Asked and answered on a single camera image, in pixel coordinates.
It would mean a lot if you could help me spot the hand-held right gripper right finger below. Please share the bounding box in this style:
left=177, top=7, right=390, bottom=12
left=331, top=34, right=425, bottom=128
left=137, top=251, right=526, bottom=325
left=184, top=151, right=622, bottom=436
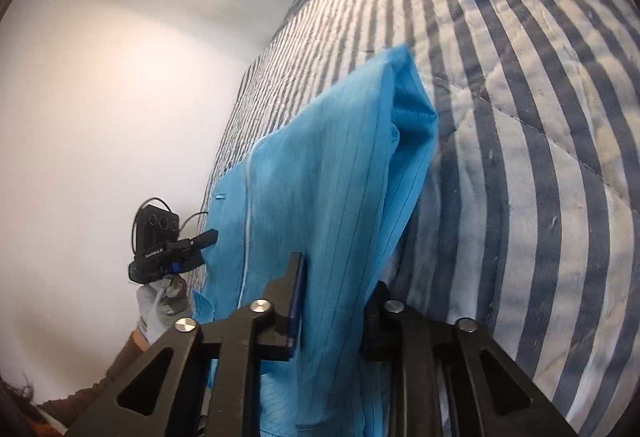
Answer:
left=361, top=281, right=578, bottom=437

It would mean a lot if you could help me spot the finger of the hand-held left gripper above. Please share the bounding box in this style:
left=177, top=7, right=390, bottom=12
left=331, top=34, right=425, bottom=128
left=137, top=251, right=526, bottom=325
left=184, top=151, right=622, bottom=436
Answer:
left=167, top=229, right=219, bottom=261

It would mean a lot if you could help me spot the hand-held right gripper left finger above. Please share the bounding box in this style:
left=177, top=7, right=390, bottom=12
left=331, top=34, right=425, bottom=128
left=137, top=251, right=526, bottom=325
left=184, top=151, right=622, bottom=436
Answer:
left=65, top=252, right=307, bottom=437

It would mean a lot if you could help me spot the light blue jacket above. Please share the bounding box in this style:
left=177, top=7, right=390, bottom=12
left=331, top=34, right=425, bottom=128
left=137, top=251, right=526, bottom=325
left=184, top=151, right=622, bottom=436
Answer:
left=192, top=44, right=440, bottom=437

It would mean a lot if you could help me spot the person's left forearm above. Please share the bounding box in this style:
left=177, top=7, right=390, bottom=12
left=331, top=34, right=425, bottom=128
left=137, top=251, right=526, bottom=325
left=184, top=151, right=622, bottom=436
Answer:
left=37, top=329, right=151, bottom=423

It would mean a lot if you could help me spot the person's left hand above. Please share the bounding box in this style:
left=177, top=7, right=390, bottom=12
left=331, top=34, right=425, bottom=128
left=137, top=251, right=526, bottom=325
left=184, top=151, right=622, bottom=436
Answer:
left=136, top=274, right=190, bottom=348

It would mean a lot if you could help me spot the blue white striped blanket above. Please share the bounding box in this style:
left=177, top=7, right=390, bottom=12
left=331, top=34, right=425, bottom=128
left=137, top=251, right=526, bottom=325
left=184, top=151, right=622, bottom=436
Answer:
left=200, top=0, right=640, bottom=437

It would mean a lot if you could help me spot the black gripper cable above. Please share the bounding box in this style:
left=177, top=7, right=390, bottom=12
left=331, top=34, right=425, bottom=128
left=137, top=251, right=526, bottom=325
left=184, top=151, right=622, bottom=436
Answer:
left=131, top=198, right=209, bottom=263

